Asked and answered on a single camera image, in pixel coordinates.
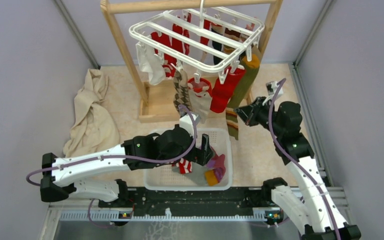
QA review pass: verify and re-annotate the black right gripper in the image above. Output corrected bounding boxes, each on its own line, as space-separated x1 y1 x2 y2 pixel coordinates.
233 96 284 137

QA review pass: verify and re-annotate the maroon purple sock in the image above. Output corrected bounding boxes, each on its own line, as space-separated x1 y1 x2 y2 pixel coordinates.
204 147 226 186

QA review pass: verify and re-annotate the red white striped sock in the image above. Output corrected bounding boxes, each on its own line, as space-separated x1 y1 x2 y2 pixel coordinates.
171 158 193 175

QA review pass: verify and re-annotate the olive green striped sock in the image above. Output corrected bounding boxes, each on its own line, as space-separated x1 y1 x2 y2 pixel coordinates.
225 53 261 140

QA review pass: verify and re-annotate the white perforated plastic basket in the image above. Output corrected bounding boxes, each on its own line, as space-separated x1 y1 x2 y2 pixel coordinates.
143 128 233 191

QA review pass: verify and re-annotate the brown argyle sock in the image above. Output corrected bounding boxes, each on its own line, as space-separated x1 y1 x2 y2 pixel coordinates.
172 70 193 114

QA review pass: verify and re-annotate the wooden hanger rack frame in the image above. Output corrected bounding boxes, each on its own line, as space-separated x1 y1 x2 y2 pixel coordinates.
100 0 282 123

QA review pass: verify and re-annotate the white plastic clip hanger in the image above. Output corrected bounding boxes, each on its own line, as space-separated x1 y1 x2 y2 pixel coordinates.
129 2 266 84

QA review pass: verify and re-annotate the grey striped sock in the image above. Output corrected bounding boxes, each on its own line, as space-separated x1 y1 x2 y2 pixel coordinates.
172 162 209 187

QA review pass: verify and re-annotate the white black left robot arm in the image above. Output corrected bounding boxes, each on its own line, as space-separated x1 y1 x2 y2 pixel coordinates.
39 124 215 207

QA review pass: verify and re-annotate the black sock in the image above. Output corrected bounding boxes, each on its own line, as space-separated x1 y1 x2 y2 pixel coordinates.
210 23 223 65

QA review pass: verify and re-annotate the tan brown sock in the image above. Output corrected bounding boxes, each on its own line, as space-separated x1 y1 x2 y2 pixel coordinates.
222 23 255 54

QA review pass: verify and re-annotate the red christmas sock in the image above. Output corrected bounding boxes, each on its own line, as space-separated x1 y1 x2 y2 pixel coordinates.
150 13 192 79

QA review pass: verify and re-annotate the beige crumpled cloth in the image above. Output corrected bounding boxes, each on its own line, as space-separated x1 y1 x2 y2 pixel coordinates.
63 69 120 157

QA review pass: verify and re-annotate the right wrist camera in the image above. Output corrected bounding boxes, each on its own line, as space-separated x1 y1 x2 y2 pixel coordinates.
263 81 284 105

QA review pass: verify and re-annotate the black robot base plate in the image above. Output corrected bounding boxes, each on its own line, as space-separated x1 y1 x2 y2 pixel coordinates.
98 187 278 217

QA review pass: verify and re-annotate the white slotted cable duct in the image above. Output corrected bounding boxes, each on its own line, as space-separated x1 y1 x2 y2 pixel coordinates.
59 210 267 222

